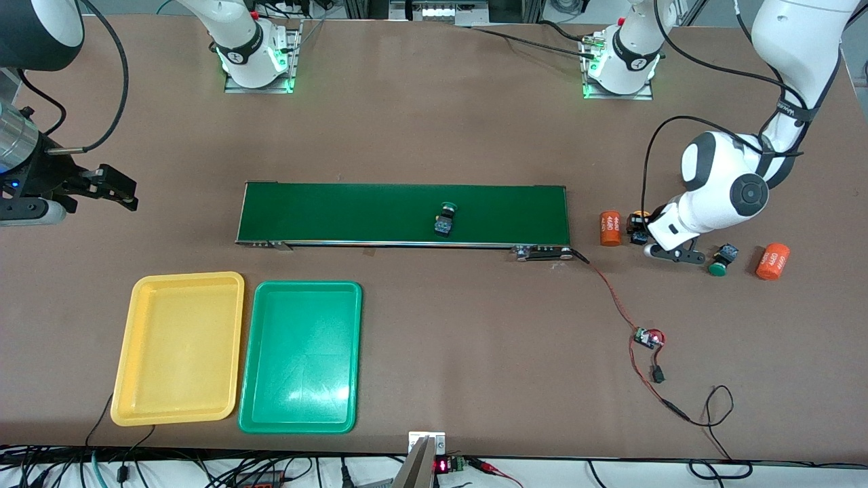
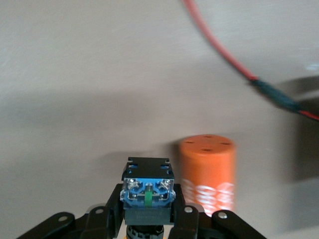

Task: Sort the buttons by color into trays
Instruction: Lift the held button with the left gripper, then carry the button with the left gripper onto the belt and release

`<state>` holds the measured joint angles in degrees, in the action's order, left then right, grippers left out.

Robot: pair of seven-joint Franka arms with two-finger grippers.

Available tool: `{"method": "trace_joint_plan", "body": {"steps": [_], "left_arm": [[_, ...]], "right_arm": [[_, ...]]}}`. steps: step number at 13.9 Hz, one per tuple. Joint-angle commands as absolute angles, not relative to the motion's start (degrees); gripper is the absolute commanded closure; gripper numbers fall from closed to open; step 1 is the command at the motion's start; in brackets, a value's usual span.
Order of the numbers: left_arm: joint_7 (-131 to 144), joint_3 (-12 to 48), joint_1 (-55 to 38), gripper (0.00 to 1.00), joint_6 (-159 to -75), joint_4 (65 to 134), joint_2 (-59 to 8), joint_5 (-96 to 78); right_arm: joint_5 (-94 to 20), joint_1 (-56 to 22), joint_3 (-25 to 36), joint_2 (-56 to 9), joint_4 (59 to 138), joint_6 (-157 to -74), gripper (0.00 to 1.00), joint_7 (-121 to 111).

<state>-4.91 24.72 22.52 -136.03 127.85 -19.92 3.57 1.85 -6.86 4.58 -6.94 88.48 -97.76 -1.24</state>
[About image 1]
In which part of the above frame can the thin black table cable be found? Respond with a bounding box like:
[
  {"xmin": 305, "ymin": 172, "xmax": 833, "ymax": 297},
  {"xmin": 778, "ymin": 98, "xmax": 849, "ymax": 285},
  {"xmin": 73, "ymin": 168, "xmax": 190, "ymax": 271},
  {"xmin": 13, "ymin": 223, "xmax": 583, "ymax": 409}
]
[
  {"xmin": 85, "ymin": 393, "xmax": 115, "ymax": 448},
  {"xmin": 124, "ymin": 425, "xmax": 157, "ymax": 468}
]

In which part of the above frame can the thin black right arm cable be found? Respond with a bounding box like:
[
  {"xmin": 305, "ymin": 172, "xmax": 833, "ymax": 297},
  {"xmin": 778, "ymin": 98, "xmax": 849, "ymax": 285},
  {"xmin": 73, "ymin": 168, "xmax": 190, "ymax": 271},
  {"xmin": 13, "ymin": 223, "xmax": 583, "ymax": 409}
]
[{"xmin": 17, "ymin": 68, "xmax": 66, "ymax": 136}]

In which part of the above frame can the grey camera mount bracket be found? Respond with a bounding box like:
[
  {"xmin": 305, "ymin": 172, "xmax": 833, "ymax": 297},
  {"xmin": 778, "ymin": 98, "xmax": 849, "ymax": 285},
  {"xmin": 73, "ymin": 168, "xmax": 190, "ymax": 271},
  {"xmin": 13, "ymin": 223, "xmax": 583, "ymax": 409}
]
[{"xmin": 392, "ymin": 432, "xmax": 447, "ymax": 488}]

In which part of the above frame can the green conveyor belt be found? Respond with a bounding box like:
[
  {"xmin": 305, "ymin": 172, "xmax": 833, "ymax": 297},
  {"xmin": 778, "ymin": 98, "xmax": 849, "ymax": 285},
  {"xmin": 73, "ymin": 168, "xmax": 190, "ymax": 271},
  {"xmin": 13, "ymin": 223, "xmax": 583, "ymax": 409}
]
[{"xmin": 235, "ymin": 181, "xmax": 574, "ymax": 263}]

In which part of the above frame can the grey equipment with lights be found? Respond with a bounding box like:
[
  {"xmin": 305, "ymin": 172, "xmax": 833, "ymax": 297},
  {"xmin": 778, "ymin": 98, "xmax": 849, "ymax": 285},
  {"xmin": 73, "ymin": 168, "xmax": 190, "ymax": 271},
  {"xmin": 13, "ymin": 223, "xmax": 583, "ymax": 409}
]
[{"xmin": 390, "ymin": 0, "xmax": 489, "ymax": 24}]

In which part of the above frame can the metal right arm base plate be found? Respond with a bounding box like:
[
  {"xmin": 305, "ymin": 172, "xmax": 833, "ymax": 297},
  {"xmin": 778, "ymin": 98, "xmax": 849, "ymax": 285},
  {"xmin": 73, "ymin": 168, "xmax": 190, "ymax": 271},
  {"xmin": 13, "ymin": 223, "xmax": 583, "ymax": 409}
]
[{"xmin": 224, "ymin": 20, "xmax": 302, "ymax": 94}]

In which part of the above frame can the orange cylindrical battery cell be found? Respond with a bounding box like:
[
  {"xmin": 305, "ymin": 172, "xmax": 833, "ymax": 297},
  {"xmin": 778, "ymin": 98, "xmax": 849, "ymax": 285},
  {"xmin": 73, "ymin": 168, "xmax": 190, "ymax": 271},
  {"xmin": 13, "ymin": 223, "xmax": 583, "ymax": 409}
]
[
  {"xmin": 755, "ymin": 243, "xmax": 791, "ymax": 281},
  {"xmin": 599, "ymin": 211, "xmax": 623, "ymax": 247}
]

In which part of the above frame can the green push button switch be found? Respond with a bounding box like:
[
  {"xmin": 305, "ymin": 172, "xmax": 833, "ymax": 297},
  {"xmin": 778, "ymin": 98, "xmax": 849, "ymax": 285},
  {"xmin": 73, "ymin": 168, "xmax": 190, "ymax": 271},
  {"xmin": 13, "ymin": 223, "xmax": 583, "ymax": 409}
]
[
  {"xmin": 434, "ymin": 201, "xmax": 459, "ymax": 238},
  {"xmin": 708, "ymin": 243, "xmax": 740, "ymax": 277}
]

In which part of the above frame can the thin black looped cable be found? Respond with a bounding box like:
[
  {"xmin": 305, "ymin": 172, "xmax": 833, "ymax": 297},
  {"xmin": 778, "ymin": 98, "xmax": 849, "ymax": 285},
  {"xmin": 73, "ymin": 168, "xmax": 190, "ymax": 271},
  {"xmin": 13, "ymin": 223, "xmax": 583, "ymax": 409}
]
[{"xmin": 685, "ymin": 385, "xmax": 753, "ymax": 481}]

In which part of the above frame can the red alligator clip lead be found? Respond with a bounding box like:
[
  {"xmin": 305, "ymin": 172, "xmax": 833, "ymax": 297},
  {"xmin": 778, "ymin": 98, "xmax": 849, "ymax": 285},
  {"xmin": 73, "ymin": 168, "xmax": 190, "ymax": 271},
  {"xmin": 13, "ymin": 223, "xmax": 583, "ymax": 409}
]
[{"xmin": 468, "ymin": 457, "xmax": 524, "ymax": 488}]

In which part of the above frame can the yellow plastic tray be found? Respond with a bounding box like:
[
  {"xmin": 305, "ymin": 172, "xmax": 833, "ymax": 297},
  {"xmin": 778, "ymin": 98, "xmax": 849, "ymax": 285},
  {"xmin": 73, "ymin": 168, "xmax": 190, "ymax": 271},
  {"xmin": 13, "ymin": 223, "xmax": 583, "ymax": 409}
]
[{"xmin": 111, "ymin": 271, "xmax": 245, "ymax": 427}]

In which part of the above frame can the yellow push button switch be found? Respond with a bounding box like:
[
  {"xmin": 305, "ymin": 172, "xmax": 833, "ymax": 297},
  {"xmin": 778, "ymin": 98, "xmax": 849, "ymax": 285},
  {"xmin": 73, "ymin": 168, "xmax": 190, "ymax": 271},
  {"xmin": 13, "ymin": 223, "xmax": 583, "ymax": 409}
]
[{"xmin": 627, "ymin": 211, "xmax": 652, "ymax": 245}]

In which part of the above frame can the green plastic tray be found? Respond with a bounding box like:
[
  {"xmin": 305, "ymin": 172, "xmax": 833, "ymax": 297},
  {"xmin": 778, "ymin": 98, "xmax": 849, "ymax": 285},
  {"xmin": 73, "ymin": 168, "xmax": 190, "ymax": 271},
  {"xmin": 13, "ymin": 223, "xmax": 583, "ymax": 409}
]
[{"xmin": 238, "ymin": 281, "xmax": 363, "ymax": 434}]

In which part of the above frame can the black cable to base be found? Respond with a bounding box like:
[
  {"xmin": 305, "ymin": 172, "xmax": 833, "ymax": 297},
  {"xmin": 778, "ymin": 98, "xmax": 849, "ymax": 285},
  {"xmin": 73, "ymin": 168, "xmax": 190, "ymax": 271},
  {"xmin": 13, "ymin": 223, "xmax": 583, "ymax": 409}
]
[{"xmin": 468, "ymin": 20, "xmax": 597, "ymax": 60}]

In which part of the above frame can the red and black wire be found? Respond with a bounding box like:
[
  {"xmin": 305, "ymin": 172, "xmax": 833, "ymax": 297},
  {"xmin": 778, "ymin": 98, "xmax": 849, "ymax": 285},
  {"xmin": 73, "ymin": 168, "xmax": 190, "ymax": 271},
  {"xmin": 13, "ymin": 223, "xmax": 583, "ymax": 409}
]
[{"xmin": 570, "ymin": 248, "xmax": 691, "ymax": 422}]

